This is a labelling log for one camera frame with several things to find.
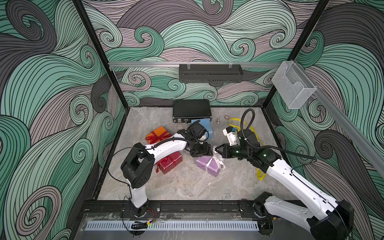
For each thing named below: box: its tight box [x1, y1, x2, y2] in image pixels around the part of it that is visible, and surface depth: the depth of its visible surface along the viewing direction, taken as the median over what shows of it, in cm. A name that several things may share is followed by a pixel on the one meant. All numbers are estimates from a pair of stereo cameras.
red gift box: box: [155, 151, 183, 175], surface depth 85 cm
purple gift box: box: [195, 156, 221, 177], surface depth 82 cm
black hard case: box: [172, 99, 212, 123], surface depth 117 cm
